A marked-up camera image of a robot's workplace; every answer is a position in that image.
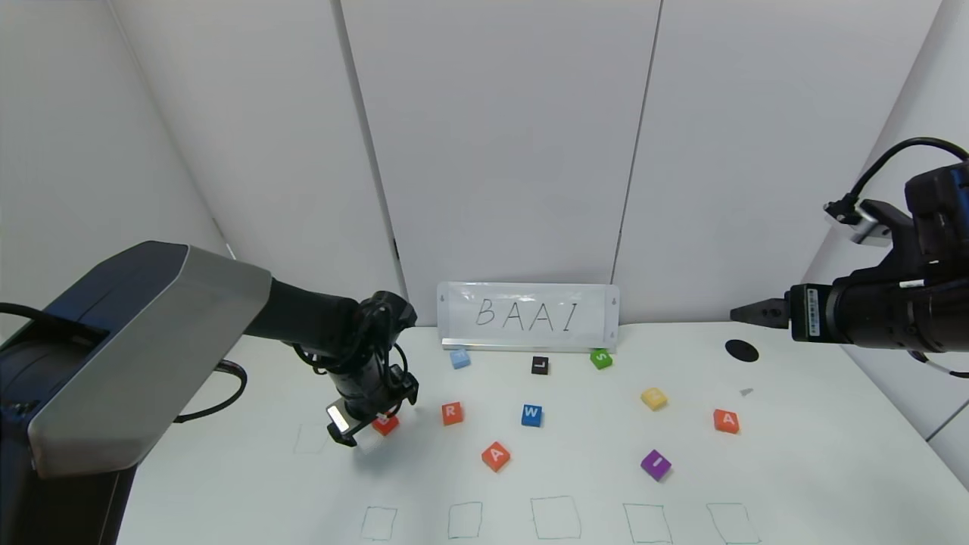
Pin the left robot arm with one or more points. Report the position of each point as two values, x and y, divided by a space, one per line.
136 341

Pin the orange letter R block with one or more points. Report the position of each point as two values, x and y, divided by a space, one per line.
452 413

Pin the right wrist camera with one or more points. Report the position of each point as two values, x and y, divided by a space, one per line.
867 219

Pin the purple letter I block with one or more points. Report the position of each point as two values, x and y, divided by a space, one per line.
655 464

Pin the blue letter W block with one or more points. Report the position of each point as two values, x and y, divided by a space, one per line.
531 415

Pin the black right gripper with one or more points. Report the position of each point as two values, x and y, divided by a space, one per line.
810 312

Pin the orange letter A block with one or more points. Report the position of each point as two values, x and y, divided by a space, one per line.
496 456
726 421

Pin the black letter L block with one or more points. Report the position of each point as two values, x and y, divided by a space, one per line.
540 366

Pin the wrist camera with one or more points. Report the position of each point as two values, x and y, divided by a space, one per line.
867 219
338 421

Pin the green letter S block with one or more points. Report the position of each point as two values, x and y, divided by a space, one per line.
601 359

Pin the yellow letter N block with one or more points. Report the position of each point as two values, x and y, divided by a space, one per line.
654 398

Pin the clear sign holder BAAI paper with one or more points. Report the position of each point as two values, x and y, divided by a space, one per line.
530 315

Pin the orange letter B block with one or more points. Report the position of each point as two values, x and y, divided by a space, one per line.
387 427

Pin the light blue letter block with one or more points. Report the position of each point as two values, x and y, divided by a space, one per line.
459 359

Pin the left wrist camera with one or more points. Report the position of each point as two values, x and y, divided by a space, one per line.
338 421

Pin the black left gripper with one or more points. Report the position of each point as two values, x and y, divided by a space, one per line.
340 421

